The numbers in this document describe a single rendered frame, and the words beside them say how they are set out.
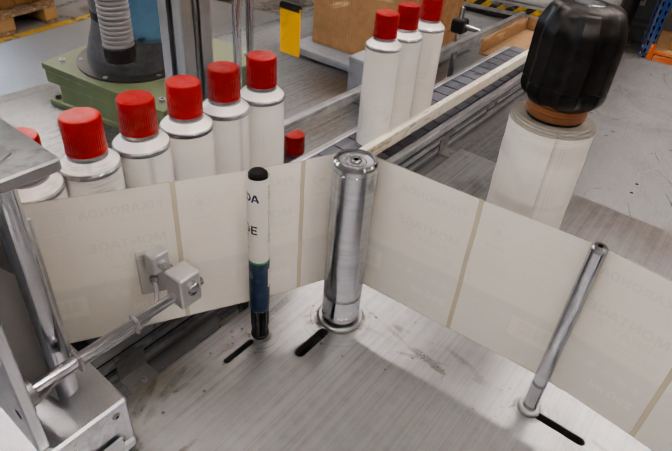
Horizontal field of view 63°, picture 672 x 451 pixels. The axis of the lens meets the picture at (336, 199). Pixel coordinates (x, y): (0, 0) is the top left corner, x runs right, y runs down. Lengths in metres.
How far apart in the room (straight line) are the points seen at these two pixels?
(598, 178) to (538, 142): 0.46
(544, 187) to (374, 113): 0.32
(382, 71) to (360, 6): 0.49
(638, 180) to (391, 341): 0.63
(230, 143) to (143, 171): 0.11
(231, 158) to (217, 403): 0.25
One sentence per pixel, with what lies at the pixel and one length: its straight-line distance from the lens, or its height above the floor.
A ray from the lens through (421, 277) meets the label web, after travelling 0.51.
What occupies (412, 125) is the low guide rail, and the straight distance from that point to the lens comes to 0.88.
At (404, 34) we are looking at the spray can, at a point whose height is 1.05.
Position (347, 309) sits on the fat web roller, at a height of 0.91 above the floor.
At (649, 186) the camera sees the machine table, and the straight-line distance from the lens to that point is 1.06.
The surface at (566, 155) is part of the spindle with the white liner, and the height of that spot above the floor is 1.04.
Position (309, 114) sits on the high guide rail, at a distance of 0.76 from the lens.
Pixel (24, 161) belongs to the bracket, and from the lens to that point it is 0.32.
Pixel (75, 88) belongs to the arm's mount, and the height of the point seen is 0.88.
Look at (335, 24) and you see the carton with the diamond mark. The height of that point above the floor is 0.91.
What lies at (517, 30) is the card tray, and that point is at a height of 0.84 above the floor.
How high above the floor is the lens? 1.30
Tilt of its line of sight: 35 degrees down
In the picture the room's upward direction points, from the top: 5 degrees clockwise
